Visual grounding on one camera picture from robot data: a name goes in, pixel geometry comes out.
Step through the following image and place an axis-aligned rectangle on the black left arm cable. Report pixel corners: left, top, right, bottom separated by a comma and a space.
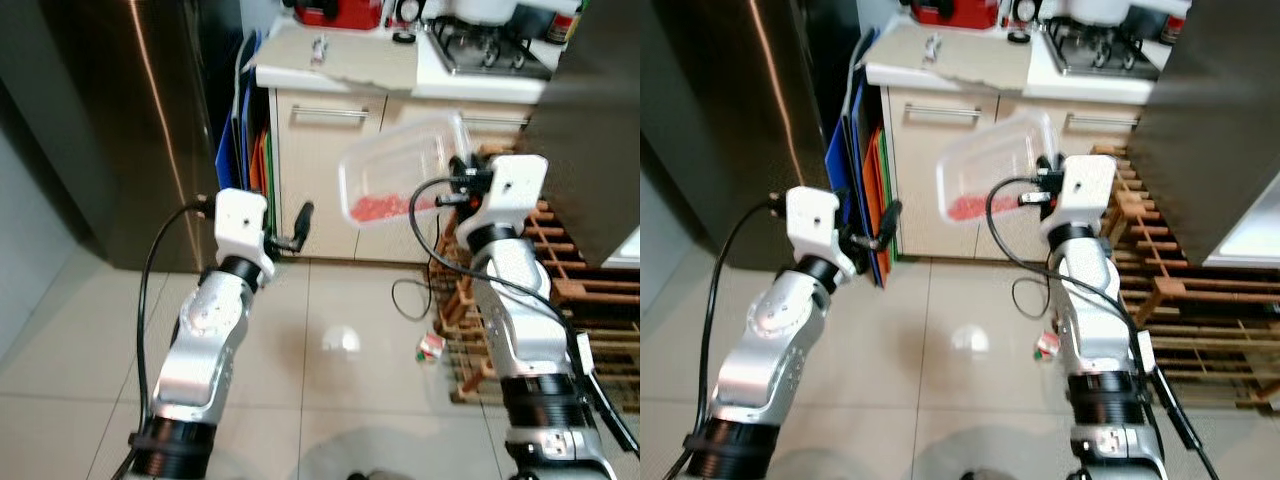
678, 194, 792, 480
118, 199, 217, 480

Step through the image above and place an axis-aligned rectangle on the silver cabinet handle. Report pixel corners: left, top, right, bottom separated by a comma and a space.
462, 111, 532, 130
289, 104, 370, 127
1064, 111, 1142, 132
904, 102, 984, 127

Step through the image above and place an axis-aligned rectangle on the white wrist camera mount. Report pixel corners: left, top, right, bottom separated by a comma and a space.
785, 186, 853, 277
482, 154, 550, 237
1058, 154, 1119, 237
214, 187, 277, 281

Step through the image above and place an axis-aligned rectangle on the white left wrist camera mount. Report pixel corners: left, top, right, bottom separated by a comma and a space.
214, 187, 277, 281
785, 186, 853, 277

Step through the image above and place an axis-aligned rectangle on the cream kitchen cabinet white counter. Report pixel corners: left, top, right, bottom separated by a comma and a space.
254, 20, 563, 264
864, 20, 1167, 264

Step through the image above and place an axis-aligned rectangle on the clear plastic container red food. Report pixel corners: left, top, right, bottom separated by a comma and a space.
338, 109, 477, 230
935, 107, 1064, 230

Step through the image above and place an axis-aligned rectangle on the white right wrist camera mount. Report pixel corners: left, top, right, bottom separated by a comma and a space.
482, 154, 550, 237
1058, 154, 1119, 237

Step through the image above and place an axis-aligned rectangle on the gas stove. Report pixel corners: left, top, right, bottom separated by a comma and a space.
1044, 21, 1167, 80
429, 21, 555, 80

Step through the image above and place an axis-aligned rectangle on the grey fridge door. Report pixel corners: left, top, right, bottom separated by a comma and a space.
1130, 0, 1280, 270
519, 0, 641, 270

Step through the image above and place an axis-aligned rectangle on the blue board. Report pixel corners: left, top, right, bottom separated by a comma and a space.
824, 30, 887, 288
214, 30, 266, 194

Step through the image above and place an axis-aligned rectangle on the orange board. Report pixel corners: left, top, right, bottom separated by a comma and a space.
864, 124, 892, 263
249, 129, 270, 197

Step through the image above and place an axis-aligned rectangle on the white pot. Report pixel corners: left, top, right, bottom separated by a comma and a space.
440, 0, 582, 27
1058, 0, 1192, 27

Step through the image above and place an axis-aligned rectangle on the stainless steel fridge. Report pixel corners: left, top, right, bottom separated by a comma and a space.
640, 0, 863, 273
0, 0, 247, 273

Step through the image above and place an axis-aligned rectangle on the wooden slatted rack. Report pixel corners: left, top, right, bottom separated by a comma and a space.
429, 144, 641, 414
1040, 144, 1280, 414

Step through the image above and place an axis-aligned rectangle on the red kitchen appliance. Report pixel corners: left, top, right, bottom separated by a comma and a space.
292, 0, 387, 30
909, 0, 1002, 30

